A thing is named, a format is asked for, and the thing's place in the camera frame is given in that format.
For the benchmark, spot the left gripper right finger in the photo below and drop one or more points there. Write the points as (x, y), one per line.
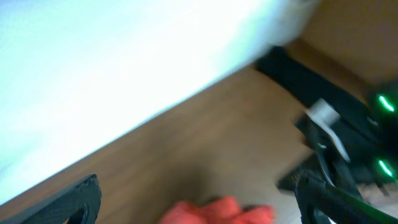
(319, 202)

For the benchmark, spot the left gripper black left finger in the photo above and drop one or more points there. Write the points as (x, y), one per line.
(77, 203)

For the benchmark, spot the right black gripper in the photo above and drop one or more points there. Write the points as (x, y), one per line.
(327, 164)

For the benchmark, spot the red polo shirt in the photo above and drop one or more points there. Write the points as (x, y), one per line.
(225, 210)

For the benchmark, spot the black garment at right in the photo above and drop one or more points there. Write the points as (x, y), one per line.
(308, 87)

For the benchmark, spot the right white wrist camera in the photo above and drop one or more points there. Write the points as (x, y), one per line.
(324, 116)

